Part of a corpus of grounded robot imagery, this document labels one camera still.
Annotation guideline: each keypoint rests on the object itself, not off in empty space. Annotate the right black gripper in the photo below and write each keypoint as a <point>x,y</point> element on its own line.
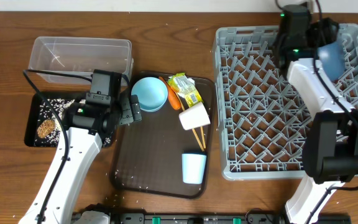
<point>330,33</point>

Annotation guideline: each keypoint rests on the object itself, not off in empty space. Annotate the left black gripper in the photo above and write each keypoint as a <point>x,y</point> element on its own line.
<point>132,115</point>

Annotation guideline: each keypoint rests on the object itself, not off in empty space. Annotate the dark blue plate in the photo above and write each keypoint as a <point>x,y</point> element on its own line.
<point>332,58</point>

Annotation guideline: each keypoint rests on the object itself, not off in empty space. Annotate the light blue bowl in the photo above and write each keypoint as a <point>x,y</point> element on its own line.
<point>152,93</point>

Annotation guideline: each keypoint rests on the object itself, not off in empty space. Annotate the white rice pile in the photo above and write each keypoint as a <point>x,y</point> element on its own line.
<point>60,106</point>

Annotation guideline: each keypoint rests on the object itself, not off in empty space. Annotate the brown food scrap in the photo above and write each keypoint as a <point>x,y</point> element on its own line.
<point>46,128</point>

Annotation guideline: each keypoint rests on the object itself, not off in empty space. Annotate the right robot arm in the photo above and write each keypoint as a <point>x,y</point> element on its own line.
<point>309,56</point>

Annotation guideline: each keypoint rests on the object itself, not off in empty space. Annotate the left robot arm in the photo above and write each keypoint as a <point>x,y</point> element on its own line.
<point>84,128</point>

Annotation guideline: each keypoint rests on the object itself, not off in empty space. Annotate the grey dishwasher rack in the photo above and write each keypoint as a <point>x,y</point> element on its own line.
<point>262,121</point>

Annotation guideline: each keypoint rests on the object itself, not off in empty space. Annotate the orange carrot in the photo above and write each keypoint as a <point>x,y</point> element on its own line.
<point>173,99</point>

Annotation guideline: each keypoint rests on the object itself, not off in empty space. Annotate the brown serving tray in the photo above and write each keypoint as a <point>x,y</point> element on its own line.
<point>148,153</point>

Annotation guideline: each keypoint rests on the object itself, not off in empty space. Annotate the green yellow snack wrapper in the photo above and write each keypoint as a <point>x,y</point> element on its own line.
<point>185,87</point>

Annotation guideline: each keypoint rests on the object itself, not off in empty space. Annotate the pink cup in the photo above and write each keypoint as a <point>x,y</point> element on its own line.
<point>194,117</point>

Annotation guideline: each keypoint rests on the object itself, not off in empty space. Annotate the clear plastic storage bin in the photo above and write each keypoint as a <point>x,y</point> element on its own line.
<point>81,55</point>

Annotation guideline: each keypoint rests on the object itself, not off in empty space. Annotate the light blue cup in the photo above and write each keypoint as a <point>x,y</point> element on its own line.
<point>193,166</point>

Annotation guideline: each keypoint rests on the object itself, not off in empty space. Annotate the black plastic tray bin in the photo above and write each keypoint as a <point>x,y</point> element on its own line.
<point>78,96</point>

